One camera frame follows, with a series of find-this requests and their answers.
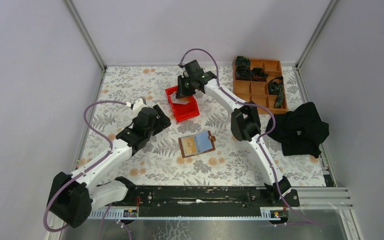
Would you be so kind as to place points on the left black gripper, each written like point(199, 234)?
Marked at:
point(162, 122)

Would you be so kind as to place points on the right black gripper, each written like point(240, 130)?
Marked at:
point(182, 93)

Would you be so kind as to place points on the red plastic bin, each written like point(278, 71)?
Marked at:
point(183, 109)

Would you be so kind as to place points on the brown leather card holder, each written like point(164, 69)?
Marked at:
point(205, 143)

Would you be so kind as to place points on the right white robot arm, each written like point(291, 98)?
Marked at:
point(245, 124)

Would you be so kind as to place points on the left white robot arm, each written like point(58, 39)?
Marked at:
point(75, 195)

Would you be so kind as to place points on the rolled camouflage belt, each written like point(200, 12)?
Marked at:
point(242, 68)

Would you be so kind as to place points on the orange compartment tray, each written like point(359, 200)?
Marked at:
point(270, 94)

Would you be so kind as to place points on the rolled black belt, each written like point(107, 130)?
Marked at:
point(258, 75)

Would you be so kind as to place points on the black cloth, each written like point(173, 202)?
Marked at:
point(300, 132)

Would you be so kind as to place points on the perforated metal strip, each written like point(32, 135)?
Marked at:
point(258, 213)

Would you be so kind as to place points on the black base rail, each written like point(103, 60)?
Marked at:
point(183, 199)

